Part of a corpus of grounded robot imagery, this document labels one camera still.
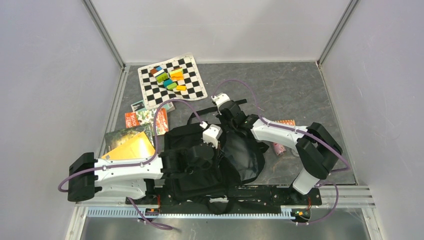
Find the black student backpack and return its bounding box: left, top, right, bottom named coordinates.
left=159, top=98, right=270, bottom=216

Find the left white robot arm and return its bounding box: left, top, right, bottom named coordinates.
left=64, top=143, right=217, bottom=204

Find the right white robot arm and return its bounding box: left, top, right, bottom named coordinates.
left=216, top=100, right=343, bottom=204

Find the yellow small toy brick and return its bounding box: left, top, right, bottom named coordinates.
left=176, top=85, right=187, bottom=91

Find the pink water bottle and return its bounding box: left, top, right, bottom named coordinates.
left=272, top=142, right=286, bottom=156

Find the yellow book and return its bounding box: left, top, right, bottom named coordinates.
left=101, top=132, right=155, bottom=160

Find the black and white chess mat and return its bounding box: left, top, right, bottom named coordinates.
left=137, top=53, right=208, bottom=110

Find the light green flat brick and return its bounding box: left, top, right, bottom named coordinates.
left=166, top=82, right=178, bottom=90

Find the orange toy brick stack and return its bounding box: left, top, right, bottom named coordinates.
left=169, top=67, right=184, bottom=81

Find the teal toy brick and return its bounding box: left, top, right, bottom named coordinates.
left=163, top=78, right=173, bottom=88

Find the orange treehouse story book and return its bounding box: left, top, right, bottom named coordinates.
left=124, top=108, right=169, bottom=135

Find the teal paperback book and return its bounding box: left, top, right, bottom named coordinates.
left=130, top=100, right=176, bottom=113

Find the green toy brick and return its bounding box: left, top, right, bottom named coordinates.
left=155, top=72, right=169, bottom=83

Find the dark green forest book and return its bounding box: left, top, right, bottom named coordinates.
left=104, top=123, right=154, bottom=152

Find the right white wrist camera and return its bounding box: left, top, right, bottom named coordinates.
left=211, top=92, right=231, bottom=109

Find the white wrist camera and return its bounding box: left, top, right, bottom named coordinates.
left=202, top=124, right=223, bottom=149
left=211, top=92, right=231, bottom=109

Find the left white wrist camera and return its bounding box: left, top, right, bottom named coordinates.
left=202, top=124, right=223, bottom=149

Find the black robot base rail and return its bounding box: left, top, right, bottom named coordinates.
left=133, top=185, right=322, bottom=215

